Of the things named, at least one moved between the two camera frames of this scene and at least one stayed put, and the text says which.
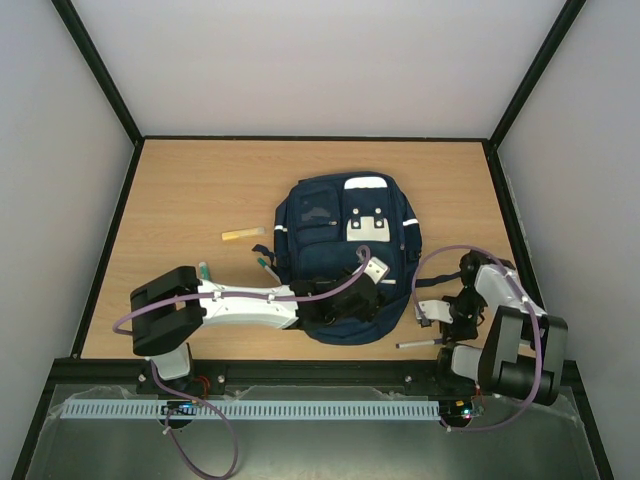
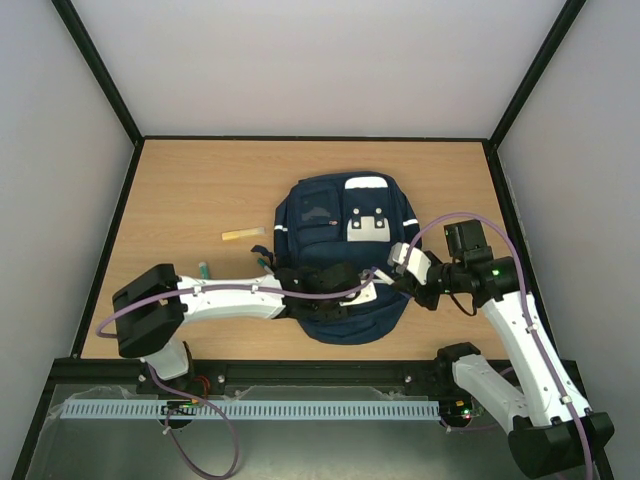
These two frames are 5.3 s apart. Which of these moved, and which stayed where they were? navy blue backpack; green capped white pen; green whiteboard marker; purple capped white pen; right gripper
Moved: purple capped white pen; right gripper
Stayed: green capped white pen; navy blue backpack; green whiteboard marker
